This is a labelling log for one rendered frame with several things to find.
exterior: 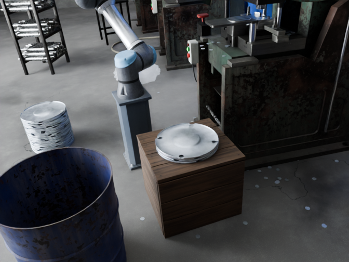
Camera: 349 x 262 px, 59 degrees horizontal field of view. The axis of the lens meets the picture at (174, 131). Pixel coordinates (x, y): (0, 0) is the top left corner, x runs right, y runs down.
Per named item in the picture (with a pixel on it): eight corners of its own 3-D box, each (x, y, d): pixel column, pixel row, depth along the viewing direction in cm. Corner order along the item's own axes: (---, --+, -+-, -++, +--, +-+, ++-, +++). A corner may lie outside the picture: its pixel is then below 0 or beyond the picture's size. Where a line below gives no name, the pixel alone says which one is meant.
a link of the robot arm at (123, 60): (112, 79, 167) (108, 54, 159) (129, 70, 176) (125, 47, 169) (129, 82, 160) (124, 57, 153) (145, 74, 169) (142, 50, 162)
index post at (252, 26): (250, 42, 154) (251, 22, 149) (247, 41, 156) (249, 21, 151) (255, 41, 154) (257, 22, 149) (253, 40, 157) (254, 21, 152)
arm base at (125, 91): (121, 102, 164) (118, 84, 159) (115, 91, 176) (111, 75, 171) (147, 95, 169) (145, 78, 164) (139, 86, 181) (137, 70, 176)
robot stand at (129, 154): (130, 170, 186) (118, 104, 162) (123, 154, 201) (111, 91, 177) (159, 161, 191) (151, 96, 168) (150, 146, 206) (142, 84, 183)
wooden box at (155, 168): (164, 238, 141) (157, 180, 123) (144, 187, 172) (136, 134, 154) (242, 213, 151) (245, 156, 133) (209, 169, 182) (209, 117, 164)
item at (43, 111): (56, 121, 193) (56, 120, 192) (12, 123, 194) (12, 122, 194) (71, 101, 217) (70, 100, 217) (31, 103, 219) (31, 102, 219)
